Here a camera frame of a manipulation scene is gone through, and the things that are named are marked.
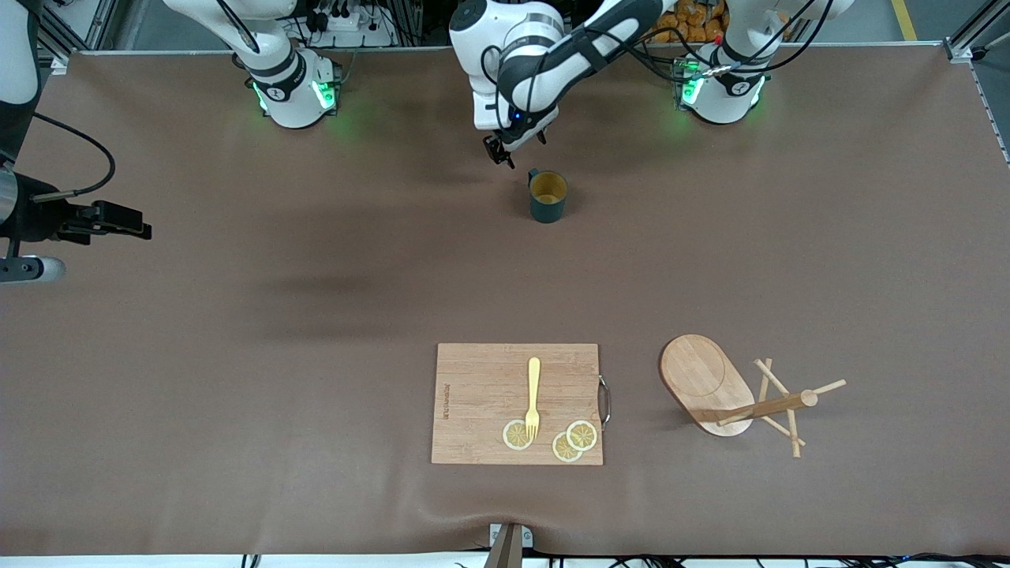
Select dark green mug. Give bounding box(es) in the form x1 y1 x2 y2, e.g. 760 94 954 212
527 168 570 225

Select wooden mug tree rack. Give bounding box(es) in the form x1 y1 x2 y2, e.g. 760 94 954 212
659 334 847 459

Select white power strip with plugs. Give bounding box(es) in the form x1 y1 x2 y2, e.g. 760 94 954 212
304 0 397 48

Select brown table mat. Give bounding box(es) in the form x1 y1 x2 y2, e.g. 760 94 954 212
0 43 1010 557

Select orange packaged goods pile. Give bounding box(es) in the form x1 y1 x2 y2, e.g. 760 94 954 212
661 0 731 44

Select yellow plastic fork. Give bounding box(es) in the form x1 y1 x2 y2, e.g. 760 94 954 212
525 357 542 441

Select wooden cutting board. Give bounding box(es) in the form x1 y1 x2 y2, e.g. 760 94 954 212
431 342 612 466

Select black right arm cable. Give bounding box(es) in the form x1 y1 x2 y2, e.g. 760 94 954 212
30 110 118 203

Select aluminium frame post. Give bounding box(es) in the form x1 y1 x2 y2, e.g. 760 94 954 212
943 0 1010 64
36 0 119 76

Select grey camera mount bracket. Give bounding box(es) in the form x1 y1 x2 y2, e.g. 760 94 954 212
488 522 534 568

